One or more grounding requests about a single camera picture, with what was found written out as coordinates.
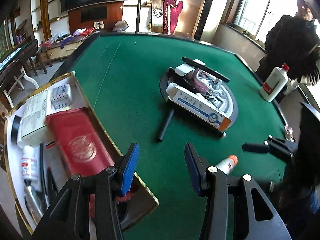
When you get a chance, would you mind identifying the large white bottle red label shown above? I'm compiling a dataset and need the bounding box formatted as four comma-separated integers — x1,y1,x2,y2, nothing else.
259,63,290,102

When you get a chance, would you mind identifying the dark grey marker pen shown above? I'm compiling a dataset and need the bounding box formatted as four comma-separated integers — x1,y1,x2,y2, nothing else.
156,108,174,142

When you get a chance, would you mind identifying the small white grey box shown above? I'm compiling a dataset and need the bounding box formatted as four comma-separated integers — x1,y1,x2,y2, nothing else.
50,83,73,109

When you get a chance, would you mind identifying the red foil pouch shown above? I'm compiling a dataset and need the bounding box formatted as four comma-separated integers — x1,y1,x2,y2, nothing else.
46,107,114,177

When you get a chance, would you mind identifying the black tape roll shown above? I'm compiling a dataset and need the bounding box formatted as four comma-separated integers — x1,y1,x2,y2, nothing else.
11,115,22,145

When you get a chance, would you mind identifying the clear bag of trinkets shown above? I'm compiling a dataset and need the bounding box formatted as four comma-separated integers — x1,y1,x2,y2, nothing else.
192,68,222,96

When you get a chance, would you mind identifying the white bottle red cap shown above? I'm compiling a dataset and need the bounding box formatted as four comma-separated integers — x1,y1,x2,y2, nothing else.
21,146,39,181

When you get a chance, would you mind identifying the white gold-rimmed storage box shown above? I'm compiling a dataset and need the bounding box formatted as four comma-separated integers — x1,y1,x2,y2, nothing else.
4,73,159,239

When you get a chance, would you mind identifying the wooden chair with red cloth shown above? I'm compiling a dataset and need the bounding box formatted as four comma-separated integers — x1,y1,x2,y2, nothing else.
135,0,183,35

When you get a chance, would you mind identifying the small bottle orange cap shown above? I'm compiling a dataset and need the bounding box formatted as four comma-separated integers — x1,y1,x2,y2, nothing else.
215,155,238,175

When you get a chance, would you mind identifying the black remote control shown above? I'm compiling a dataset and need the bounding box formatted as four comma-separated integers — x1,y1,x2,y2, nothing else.
182,57,230,83

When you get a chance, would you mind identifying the round black grey disc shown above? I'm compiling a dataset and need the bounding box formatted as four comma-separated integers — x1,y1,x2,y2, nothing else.
159,65,239,127

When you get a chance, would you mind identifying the white printed medicine box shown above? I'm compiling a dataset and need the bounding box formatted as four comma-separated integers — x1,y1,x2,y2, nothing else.
21,89,53,147

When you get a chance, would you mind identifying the silver ointment tube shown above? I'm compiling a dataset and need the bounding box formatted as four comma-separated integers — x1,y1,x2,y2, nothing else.
24,180,46,224

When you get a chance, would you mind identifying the white blue ointment carton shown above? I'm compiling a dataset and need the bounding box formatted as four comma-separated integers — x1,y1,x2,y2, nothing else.
166,82,232,132

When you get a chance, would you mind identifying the person in black jacket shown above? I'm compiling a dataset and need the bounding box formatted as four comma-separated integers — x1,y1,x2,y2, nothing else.
256,0,319,86

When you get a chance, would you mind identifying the small white red box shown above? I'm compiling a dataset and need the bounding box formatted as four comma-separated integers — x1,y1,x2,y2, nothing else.
44,140,69,191

